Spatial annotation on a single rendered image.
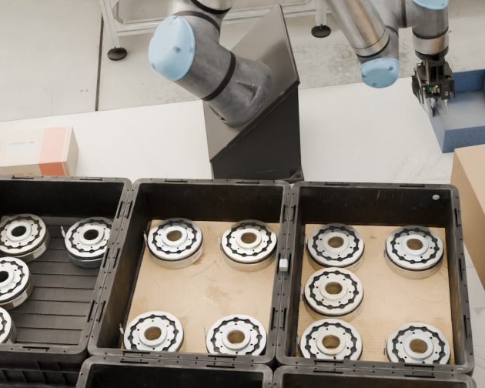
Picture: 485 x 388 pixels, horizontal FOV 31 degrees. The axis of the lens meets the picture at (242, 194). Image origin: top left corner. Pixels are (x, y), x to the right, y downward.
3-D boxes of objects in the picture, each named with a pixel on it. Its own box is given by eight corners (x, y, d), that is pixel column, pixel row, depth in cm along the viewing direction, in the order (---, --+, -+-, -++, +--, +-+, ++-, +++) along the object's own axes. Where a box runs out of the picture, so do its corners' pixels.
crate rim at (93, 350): (135, 185, 166) (134, 177, 164) (292, 189, 162) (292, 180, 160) (87, 363, 138) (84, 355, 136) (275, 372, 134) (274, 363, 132)
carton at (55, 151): (4, 190, 198) (-5, 166, 193) (12, 155, 206) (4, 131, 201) (74, 185, 197) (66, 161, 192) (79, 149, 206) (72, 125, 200)
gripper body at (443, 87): (421, 106, 189) (417, 63, 180) (413, 82, 195) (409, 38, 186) (456, 100, 188) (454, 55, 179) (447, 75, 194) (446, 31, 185)
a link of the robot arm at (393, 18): (349, 27, 173) (405, 21, 170) (350, -13, 179) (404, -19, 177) (354, 54, 179) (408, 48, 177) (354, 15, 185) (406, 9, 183)
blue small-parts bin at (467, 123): (421, 98, 209) (423, 75, 204) (483, 91, 209) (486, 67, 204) (442, 153, 195) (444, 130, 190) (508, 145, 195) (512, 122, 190)
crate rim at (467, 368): (292, 189, 162) (292, 180, 160) (456, 192, 158) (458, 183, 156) (275, 372, 134) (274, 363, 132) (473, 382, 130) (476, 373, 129)
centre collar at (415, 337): (403, 334, 143) (403, 332, 142) (433, 336, 142) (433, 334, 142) (403, 359, 139) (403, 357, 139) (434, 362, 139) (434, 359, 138)
